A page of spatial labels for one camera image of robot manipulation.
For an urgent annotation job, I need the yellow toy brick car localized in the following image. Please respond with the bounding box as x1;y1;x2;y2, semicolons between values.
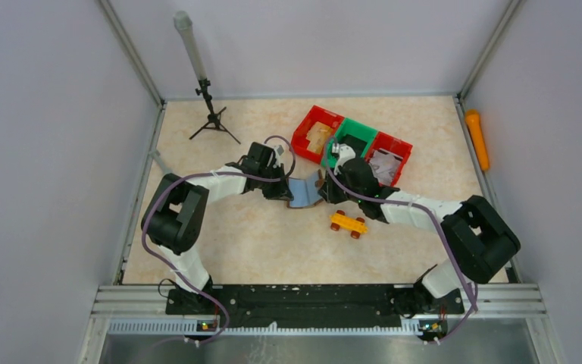
330;210;368;239

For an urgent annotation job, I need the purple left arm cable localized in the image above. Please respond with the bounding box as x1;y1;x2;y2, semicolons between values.
140;134;297;347

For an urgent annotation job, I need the red bin with gold cards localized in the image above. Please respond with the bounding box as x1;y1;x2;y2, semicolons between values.
291;105;345;164

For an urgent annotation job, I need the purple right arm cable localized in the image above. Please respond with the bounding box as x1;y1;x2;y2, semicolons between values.
321;135;480;344

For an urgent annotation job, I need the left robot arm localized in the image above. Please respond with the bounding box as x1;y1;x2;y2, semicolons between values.
141;142;293;314

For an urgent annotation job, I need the red bin with silver cards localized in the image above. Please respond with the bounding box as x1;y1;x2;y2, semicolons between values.
365;132;413;187

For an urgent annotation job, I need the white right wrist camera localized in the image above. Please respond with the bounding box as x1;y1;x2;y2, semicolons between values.
330;142;356;175

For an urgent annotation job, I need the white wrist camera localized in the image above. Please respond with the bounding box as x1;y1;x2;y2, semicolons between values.
269;145;285;168
330;142;356;175

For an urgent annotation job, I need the green plastic bin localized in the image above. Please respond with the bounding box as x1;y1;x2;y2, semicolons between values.
324;118;378;157

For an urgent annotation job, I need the brown leather card holder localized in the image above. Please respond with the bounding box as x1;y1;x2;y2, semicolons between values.
286;170;324;209

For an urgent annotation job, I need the orange flashlight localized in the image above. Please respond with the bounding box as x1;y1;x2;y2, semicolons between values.
465;109;490;171

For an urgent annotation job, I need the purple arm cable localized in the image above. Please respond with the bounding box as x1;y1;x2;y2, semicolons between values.
321;135;480;344
140;134;297;347

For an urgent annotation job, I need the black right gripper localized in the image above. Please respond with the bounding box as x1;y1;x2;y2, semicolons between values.
318;165;364;204

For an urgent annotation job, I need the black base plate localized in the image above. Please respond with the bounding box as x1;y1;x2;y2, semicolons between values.
165;284;465;328

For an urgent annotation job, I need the grey metal bracket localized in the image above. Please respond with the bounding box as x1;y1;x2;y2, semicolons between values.
149;149;173;175

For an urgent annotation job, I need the aluminium front rail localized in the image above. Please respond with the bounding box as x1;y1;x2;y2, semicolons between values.
91;284;546;340

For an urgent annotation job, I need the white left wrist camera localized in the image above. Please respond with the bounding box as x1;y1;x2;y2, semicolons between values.
269;145;285;168

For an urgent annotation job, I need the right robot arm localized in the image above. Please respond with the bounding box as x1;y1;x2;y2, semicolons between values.
318;158;521;312

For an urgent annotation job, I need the gold cards stack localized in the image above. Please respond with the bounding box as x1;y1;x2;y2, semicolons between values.
305;122;333;154

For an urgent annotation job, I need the grey light on tripod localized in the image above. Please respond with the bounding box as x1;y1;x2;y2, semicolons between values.
173;11;241;145

